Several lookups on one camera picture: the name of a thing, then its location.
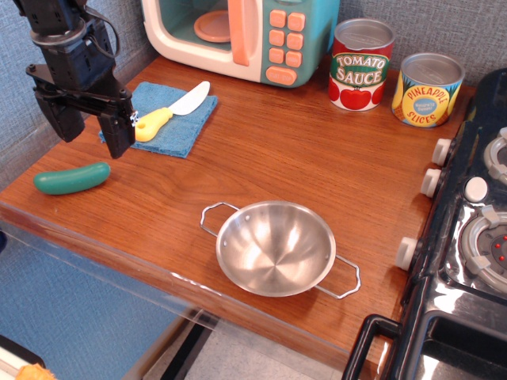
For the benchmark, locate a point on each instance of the white stove knob middle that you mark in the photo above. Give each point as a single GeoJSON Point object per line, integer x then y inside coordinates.
{"type": "Point", "coordinates": [430, 182]}

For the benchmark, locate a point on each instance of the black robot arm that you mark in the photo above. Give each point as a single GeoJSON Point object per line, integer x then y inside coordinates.
{"type": "Point", "coordinates": [61, 9]}

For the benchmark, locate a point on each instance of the white stove knob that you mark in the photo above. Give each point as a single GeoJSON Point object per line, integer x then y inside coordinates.
{"type": "Point", "coordinates": [440, 151]}
{"type": "Point", "coordinates": [430, 182]}
{"type": "Point", "coordinates": [405, 253]}

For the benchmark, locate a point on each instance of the blue folded towel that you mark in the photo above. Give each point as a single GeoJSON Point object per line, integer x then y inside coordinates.
{"type": "Point", "coordinates": [176, 137]}

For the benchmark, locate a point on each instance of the silver metal two-handled bowl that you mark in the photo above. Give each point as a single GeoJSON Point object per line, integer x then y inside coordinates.
{"type": "Point", "coordinates": [276, 249]}

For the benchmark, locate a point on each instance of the tomato sauce can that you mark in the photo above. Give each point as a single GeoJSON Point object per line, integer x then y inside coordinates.
{"type": "Point", "coordinates": [360, 60]}

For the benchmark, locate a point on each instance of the pineapple slices can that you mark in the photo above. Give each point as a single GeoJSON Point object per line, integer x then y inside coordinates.
{"type": "Point", "coordinates": [427, 88]}

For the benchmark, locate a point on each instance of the teal toy microwave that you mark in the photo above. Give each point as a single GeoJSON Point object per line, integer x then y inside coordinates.
{"type": "Point", "coordinates": [278, 43]}

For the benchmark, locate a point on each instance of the yellow handled toy knife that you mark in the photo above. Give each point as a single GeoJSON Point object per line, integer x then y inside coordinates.
{"type": "Point", "coordinates": [148, 126]}

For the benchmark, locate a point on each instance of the black toy stove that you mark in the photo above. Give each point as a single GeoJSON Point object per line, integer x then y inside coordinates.
{"type": "Point", "coordinates": [453, 323]}

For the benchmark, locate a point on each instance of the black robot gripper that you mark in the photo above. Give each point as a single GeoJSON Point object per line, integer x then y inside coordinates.
{"type": "Point", "coordinates": [78, 77]}

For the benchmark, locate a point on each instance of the orange fuzzy object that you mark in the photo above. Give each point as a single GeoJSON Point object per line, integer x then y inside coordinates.
{"type": "Point", "coordinates": [34, 372]}

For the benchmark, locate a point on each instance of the white stove knob lower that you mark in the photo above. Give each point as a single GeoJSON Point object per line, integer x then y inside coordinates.
{"type": "Point", "coordinates": [405, 253]}

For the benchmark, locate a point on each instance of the green toy pickle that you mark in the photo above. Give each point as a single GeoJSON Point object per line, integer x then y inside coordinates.
{"type": "Point", "coordinates": [73, 180]}

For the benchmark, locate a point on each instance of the white stove knob upper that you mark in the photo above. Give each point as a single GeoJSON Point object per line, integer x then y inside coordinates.
{"type": "Point", "coordinates": [440, 151]}

